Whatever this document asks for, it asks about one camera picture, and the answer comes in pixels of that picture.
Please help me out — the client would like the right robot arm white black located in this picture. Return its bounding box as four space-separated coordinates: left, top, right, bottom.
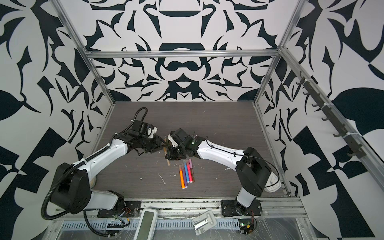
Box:
166 129 282 208

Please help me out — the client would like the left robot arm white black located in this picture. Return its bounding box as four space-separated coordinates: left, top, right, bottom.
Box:
41 120 166 220

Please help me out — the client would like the red pink highlighter pen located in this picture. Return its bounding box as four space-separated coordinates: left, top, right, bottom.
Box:
186 163 193 183

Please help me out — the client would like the blue highlighter pen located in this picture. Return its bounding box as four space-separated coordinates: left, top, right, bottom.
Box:
183 160 191 184

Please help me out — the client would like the orange highlighter pen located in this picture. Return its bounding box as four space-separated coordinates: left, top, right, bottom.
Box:
179 165 185 190

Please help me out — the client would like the white round timer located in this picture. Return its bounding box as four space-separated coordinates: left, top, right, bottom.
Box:
264 173 282 193

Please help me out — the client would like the white handheld tablet device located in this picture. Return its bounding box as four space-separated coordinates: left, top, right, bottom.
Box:
134 208 159 240

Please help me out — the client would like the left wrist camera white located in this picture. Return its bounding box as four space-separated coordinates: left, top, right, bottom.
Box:
148 127 158 139

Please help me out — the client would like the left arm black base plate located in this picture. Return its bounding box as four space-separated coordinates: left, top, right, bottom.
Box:
97 201 141 218

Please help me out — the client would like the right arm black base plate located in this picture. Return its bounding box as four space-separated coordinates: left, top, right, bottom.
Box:
221 199 263 218

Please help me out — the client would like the grey metal bracket box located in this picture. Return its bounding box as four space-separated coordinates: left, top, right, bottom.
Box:
191 210 218 236

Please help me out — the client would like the black corrugated cable hose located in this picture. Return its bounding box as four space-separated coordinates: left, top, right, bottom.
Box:
40 145 112 221

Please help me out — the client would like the aluminium frame back beam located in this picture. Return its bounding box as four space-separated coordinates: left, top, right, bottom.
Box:
85 50 278 59

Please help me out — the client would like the aluminium frame front rail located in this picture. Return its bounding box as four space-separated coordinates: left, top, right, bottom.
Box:
52 196 308 221

